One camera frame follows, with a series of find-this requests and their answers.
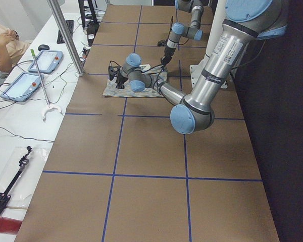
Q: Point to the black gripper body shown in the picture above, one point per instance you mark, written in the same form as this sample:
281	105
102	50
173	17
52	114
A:
121	78
167	53

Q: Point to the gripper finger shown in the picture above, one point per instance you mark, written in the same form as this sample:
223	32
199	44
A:
165	60
120	85

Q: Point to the navy white striped polo shirt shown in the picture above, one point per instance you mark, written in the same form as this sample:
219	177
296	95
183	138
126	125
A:
139	90

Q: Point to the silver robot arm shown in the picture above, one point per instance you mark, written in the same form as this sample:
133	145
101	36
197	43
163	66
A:
240	22
179	30

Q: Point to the black box with label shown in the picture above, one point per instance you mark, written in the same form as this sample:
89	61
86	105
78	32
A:
91	32

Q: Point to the far blue teach pendant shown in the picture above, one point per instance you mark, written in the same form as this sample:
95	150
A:
48	60

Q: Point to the blue teach pendant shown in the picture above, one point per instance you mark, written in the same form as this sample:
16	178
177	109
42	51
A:
22	87
48	60

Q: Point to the silver reacher grabber stick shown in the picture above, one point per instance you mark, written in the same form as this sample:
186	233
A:
49	106

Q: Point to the black computer mouse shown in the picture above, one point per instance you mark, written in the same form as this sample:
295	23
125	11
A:
43	47

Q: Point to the near blue teach pendant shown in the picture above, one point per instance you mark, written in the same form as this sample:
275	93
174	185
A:
22	87

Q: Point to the seated person in beige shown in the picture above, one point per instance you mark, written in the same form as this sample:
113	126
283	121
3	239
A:
11	48

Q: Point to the red cylinder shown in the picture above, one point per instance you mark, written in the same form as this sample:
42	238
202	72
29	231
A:
9	225

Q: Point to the white camera mast base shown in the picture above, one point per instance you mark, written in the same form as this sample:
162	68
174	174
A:
215	33

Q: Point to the aluminium frame post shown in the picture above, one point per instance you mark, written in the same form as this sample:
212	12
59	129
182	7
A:
61	23

